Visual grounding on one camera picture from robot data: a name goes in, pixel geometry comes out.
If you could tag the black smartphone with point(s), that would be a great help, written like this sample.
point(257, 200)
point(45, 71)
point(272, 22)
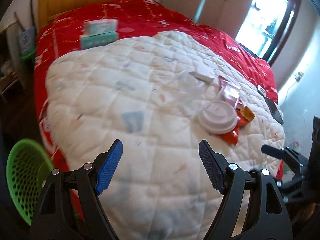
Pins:
point(272, 106)

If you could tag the red snack wrapper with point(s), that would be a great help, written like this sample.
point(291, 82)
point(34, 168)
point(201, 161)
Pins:
point(232, 136)

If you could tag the upper white tissue pack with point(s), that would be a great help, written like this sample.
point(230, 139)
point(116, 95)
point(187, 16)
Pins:
point(96, 27)

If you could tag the dark framed window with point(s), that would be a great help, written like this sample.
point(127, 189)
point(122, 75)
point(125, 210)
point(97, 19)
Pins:
point(267, 27)

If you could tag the green plastic stool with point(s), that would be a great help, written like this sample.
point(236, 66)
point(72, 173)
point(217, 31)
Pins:
point(28, 64)

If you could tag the black stick by headboard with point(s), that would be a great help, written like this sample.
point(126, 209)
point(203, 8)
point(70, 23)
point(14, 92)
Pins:
point(32, 15)

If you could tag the red patterned bedspread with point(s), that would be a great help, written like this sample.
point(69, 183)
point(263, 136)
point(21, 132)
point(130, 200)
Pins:
point(136, 18)

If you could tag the white wardrobe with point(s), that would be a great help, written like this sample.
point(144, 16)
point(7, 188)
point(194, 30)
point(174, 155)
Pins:
point(225, 15)

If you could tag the lower teal tissue pack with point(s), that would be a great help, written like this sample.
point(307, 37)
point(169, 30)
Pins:
point(90, 41)

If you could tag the clear plastic tray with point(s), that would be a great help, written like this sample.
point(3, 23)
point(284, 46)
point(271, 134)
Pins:
point(183, 95)

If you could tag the white plastic cup lid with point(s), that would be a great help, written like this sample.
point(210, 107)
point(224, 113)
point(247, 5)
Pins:
point(218, 118)

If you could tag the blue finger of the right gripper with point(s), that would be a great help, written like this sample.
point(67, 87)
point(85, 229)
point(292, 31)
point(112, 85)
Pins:
point(274, 152)

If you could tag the wall power socket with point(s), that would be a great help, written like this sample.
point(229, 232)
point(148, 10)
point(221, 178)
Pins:
point(298, 76)

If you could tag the white bookshelf desk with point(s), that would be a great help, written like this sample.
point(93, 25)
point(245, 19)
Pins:
point(11, 63)

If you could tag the red stick by headboard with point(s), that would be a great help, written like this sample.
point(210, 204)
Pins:
point(19, 21)

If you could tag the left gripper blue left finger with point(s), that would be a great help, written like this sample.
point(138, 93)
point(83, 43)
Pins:
point(106, 164)

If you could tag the white styrofoam piece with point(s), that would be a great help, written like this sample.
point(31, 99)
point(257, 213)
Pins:
point(202, 77)

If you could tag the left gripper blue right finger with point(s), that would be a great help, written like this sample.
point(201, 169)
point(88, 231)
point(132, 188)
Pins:
point(212, 165)

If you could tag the white quilted blanket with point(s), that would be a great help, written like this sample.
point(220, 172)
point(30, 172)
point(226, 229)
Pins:
point(160, 189)

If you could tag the blue paper bag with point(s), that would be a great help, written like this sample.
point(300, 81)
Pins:
point(26, 41)

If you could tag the green perforated plastic wastebasket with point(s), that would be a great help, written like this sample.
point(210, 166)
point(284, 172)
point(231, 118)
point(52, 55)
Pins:
point(28, 167)

